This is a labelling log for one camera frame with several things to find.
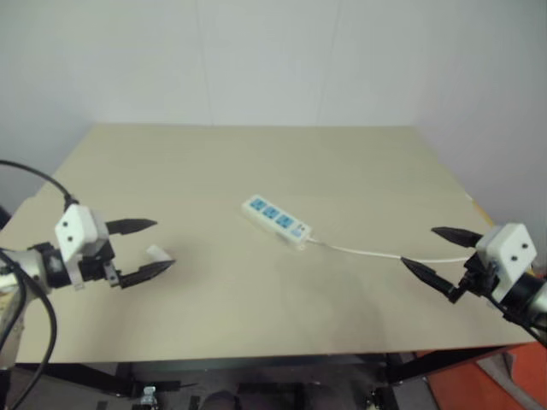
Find black metal table frame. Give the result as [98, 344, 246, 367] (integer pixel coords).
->
[0, 346, 516, 399]

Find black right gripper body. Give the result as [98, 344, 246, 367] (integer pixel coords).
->
[458, 252, 499, 297]

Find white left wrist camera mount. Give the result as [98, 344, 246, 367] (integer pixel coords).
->
[54, 204, 110, 286]

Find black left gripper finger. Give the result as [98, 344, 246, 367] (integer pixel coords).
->
[119, 259, 178, 291]
[105, 218, 159, 237]

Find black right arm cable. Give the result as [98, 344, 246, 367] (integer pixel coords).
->
[486, 297, 547, 348]

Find small white plug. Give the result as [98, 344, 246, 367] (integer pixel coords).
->
[144, 243, 173, 264]

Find white power strip blue sockets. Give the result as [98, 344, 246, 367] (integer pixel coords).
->
[241, 194, 314, 252]

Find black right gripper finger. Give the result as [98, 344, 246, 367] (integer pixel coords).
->
[431, 225, 485, 249]
[400, 256, 466, 305]

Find white power strip cable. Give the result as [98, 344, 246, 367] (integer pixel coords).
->
[307, 236, 472, 263]

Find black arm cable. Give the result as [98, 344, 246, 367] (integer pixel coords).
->
[486, 297, 547, 348]
[0, 159, 79, 410]

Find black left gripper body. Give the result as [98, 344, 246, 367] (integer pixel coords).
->
[79, 237, 125, 290]

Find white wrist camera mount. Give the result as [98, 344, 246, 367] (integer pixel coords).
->
[54, 204, 110, 286]
[474, 222, 538, 302]

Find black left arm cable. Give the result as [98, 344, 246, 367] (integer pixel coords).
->
[0, 159, 79, 410]

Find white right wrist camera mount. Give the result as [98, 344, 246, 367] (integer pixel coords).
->
[474, 222, 538, 302]

